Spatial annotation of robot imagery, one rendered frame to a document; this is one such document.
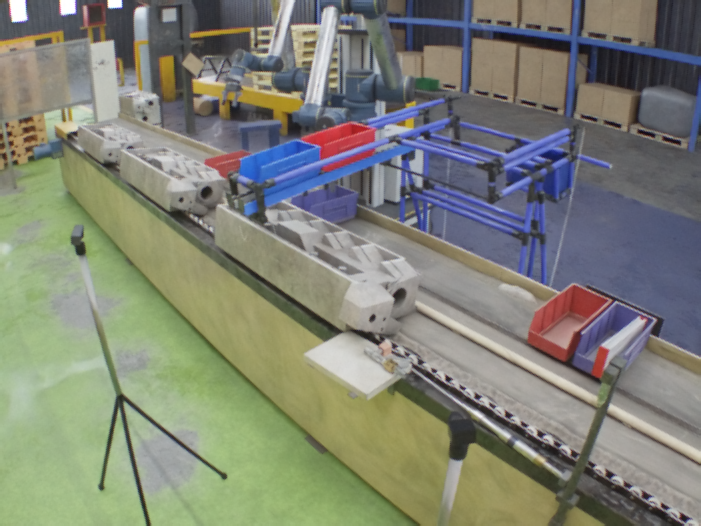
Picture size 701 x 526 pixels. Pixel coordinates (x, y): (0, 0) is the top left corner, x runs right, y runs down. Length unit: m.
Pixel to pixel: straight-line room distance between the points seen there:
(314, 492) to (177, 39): 7.26
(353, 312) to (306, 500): 0.95
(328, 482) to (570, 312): 1.28
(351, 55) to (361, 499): 3.16
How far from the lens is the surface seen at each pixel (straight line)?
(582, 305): 2.28
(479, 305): 2.29
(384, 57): 3.44
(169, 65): 12.30
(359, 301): 1.84
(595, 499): 1.57
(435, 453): 1.90
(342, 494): 2.45
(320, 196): 3.08
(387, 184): 4.35
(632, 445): 1.79
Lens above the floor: 1.92
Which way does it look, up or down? 27 degrees down
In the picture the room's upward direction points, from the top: straight up
